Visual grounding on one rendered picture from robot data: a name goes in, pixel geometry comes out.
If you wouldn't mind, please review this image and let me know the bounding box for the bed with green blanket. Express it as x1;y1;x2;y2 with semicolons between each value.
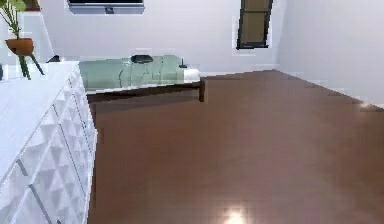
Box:
78;54;207;104

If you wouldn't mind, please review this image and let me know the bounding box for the black cushion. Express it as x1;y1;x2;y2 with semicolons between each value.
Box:
130;54;154;65

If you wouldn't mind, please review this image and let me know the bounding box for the black framed window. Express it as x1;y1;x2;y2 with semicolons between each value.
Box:
236;0;274;51

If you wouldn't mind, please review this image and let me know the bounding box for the white studded sideboard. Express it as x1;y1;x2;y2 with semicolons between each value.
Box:
0;60;98;224

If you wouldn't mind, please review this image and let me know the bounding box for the brown plant pot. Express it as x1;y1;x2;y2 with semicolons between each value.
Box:
4;37;35;57

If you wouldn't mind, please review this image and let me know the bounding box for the green house plant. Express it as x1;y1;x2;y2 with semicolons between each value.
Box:
0;0;46;81

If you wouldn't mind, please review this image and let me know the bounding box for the grey framed wall picture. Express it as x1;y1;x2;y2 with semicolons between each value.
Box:
67;0;146;16

